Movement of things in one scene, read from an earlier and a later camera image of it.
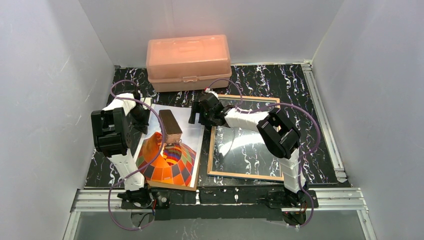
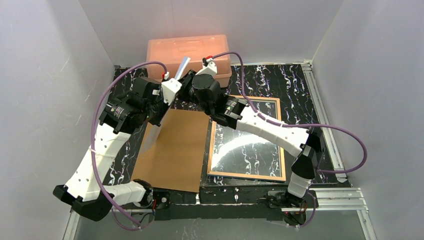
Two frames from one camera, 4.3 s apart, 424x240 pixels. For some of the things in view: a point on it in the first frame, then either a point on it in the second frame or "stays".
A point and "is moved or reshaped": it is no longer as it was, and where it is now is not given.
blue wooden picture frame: x=240 y=152 stays
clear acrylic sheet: x=238 y=151 stays
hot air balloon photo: x=178 y=162 is moved or reshaped
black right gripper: x=201 y=111 -> x=187 y=81
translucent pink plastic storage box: x=188 y=63 stays
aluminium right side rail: x=339 y=172 stays
